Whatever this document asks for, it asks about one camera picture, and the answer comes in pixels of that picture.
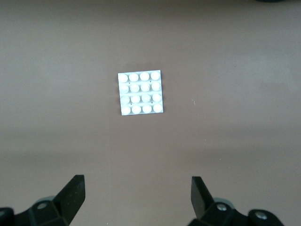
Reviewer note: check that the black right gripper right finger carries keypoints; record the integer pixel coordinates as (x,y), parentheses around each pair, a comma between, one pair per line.
(211,212)

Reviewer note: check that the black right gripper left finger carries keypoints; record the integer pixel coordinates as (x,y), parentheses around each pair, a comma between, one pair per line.
(58,209)

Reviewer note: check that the white studded base plate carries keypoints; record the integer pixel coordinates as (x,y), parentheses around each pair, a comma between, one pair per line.
(141,93)

